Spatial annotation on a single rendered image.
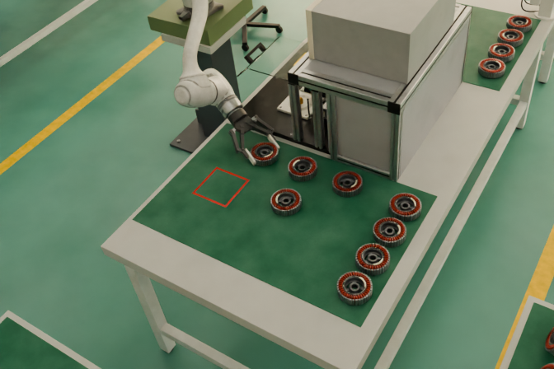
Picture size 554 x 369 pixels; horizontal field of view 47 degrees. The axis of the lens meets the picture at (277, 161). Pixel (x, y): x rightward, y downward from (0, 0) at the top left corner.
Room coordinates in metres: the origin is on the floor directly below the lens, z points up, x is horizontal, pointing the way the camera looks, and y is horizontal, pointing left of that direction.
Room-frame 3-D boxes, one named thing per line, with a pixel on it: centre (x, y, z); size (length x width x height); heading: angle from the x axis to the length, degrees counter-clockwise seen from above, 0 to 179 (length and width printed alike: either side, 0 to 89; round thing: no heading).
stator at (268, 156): (1.84, 0.04, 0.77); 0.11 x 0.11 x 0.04
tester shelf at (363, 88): (2.01, -0.46, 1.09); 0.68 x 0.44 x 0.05; 142
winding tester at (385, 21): (2.00, -0.46, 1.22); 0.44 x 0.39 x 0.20; 142
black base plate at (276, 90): (2.20, -0.22, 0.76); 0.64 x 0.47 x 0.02; 142
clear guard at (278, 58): (2.04, -0.09, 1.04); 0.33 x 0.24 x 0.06; 52
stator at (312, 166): (1.72, -0.09, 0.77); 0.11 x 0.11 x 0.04
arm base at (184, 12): (2.89, 0.30, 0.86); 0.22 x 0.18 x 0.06; 133
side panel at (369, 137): (1.70, -0.33, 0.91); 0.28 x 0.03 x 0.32; 52
